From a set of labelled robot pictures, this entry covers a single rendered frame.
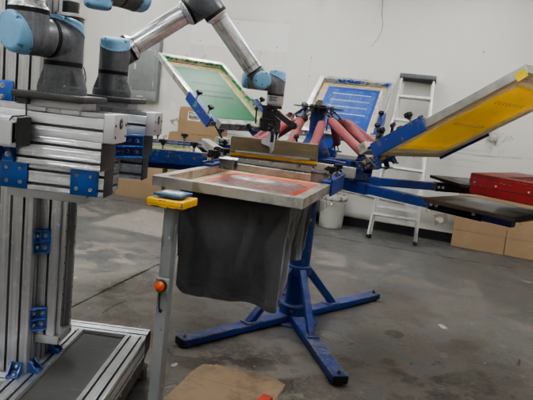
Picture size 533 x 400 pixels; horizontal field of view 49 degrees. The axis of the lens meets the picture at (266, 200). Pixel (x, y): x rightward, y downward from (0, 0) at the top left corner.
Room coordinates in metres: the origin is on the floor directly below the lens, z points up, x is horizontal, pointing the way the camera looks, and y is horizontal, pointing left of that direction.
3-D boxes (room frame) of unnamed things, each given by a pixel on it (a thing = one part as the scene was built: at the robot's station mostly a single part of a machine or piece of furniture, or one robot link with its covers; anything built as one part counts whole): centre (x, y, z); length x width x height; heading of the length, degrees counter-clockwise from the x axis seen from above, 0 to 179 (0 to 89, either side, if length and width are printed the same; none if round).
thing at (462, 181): (3.65, -0.89, 0.91); 1.34 x 0.40 x 0.08; 104
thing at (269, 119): (2.67, 0.02, 1.23); 0.09 x 0.08 x 0.12; 74
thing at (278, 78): (2.67, 0.02, 1.39); 0.09 x 0.08 x 0.11; 103
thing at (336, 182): (2.63, -0.29, 0.98); 0.30 x 0.05 x 0.07; 164
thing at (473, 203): (3.01, -0.71, 0.91); 1.34 x 0.40 x 0.08; 44
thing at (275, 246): (2.19, 0.12, 0.74); 0.45 x 0.03 x 0.43; 74
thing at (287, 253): (2.36, -0.14, 0.74); 0.46 x 0.04 x 0.42; 164
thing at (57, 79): (1.88, 0.68, 1.31); 0.15 x 0.15 x 0.10
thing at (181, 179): (2.47, 0.04, 0.97); 0.79 x 0.58 x 0.04; 164
